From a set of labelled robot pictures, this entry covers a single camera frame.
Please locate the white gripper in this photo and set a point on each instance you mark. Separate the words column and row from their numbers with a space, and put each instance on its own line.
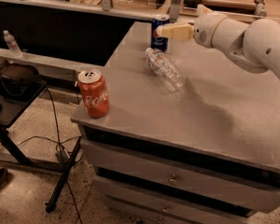
column 205, row 28

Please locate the blue pepsi can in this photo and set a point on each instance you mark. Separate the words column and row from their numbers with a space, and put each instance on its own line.
column 158, row 42

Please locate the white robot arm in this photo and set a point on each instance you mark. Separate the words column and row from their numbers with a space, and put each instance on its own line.
column 255, row 47

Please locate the red coke can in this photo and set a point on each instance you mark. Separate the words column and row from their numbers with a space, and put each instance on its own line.
column 94, row 93

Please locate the clear plastic bottle lying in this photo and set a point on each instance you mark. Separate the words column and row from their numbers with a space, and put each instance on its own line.
column 166, row 70

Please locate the grey drawer cabinet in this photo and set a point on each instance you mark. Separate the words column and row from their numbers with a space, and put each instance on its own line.
column 224, row 120

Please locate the grey low shelf ledge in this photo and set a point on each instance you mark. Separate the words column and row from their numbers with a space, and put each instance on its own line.
column 49, row 66

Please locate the top grey drawer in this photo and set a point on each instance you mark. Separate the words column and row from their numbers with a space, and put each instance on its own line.
column 225, row 188

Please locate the grey drawer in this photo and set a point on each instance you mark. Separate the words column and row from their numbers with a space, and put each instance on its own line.
column 158, row 208
column 225, row 188

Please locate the small upright water bottle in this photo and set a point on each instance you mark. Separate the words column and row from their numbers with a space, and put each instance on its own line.
column 12, row 44

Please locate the dark bag on table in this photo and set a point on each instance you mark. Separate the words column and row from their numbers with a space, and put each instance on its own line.
column 18, row 81

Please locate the middle grey drawer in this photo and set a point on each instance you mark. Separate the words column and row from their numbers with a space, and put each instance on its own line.
column 158, row 208

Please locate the long grey counter rail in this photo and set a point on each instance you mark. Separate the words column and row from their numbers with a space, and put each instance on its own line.
column 139, row 10

